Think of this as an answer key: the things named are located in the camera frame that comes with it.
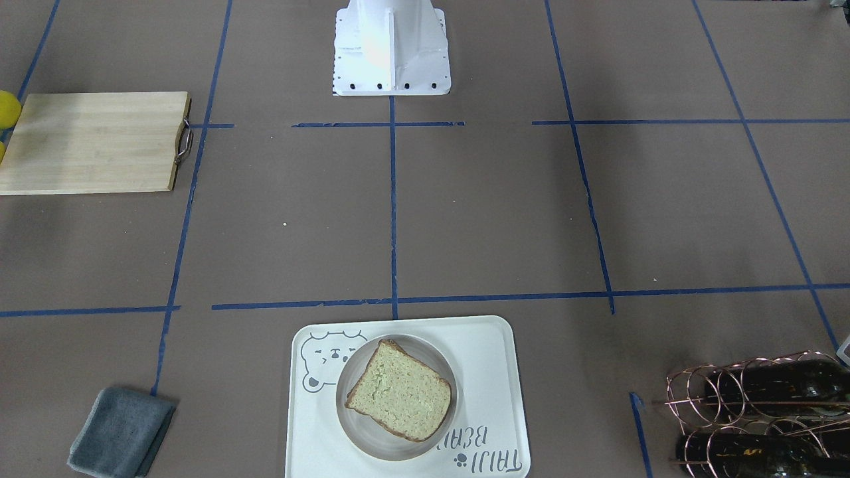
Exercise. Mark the bread slice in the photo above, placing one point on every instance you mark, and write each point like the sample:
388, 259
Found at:
402, 394

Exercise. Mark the white plate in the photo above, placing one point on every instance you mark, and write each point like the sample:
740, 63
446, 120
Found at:
366, 434

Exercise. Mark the cream bear tray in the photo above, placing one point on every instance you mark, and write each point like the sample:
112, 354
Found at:
487, 438

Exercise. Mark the green wine bottle front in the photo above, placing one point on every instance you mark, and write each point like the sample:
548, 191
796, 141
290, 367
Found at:
726, 454

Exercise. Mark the green wine bottle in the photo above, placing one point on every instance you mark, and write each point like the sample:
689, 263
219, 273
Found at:
726, 454
790, 388

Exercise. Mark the wooden cutting board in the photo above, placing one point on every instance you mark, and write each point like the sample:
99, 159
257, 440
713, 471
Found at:
92, 143

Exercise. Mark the grey folded cloth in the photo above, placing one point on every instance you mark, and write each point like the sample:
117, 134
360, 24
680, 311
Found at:
122, 434

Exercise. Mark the green wine bottle middle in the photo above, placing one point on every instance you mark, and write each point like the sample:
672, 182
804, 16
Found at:
790, 388

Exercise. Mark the yellow lemon half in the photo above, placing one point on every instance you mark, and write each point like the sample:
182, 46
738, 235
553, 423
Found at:
10, 110

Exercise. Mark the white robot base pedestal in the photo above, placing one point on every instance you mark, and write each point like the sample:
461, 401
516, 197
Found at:
391, 48

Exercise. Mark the copper wire bottle rack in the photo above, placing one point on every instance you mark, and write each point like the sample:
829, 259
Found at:
762, 417

